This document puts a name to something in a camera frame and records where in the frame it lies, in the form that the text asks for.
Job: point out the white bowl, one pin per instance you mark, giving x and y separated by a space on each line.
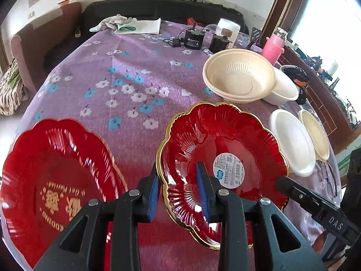
285 87
290 141

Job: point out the wall socket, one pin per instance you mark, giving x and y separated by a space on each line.
31 14

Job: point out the small cream bowl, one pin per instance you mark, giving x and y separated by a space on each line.
316 132

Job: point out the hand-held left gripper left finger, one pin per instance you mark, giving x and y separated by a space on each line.
153 199

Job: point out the black phone stand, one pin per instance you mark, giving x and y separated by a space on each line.
255 35

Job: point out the large cream bowl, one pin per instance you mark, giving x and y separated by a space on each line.
239 73

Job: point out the white cylindrical container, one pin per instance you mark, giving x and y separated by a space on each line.
228 24

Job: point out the small black charger plug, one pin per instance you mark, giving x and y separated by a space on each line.
177 43

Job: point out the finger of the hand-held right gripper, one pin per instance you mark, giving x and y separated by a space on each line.
324 214

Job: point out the wooden cabinet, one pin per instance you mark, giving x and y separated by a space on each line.
330 104

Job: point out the patterned cushion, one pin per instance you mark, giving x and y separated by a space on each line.
11 90

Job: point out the white folded cloth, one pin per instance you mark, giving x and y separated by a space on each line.
148 26

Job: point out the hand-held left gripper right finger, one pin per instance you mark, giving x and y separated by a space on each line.
202 192

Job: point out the black and orange cloth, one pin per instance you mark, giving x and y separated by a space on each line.
299 76

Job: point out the purple floral tablecloth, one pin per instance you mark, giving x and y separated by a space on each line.
127 70

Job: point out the brown armchair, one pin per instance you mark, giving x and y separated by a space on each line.
42 42

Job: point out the red plate with gold lettering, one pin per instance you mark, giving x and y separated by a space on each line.
42 161

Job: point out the pink water bottle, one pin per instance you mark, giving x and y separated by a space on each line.
272 48

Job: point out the black sofa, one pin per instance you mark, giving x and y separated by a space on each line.
141 8

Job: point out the white glove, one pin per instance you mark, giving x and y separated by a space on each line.
112 22

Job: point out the red plate with round sticker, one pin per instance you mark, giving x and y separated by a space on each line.
225 129

